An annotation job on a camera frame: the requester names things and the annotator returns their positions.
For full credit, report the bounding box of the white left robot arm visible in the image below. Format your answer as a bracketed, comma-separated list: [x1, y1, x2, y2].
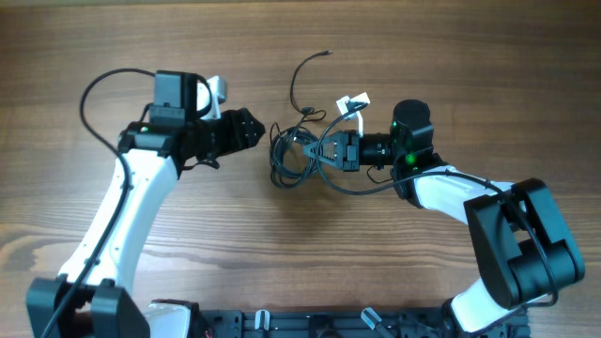
[26, 70, 265, 337]

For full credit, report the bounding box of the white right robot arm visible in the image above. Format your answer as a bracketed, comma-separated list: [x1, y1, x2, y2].
[303, 100, 585, 337]

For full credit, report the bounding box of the black usb cable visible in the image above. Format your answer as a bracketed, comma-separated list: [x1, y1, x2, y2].
[268, 50, 334, 190]

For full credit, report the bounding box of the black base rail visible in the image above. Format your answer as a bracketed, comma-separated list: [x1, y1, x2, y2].
[187, 307, 532, 338]

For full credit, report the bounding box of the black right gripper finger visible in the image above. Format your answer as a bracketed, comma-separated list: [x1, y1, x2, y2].
[303, 131, 347, 151]
[303, 147, 345, 170]

